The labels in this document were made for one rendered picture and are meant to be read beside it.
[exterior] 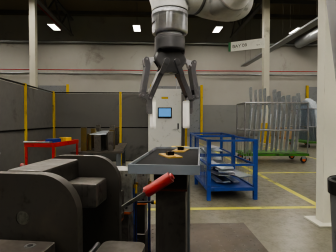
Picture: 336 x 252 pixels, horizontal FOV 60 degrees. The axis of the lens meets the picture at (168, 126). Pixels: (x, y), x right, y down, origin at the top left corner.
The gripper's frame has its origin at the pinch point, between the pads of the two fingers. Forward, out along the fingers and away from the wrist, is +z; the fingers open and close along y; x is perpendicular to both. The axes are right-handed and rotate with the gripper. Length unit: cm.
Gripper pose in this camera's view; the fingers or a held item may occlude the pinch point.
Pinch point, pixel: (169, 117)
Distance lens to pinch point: 72.9
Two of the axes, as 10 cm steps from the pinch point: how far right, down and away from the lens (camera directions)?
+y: -9.5, 0.1, -3.2
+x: 3.2, 0.2, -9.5
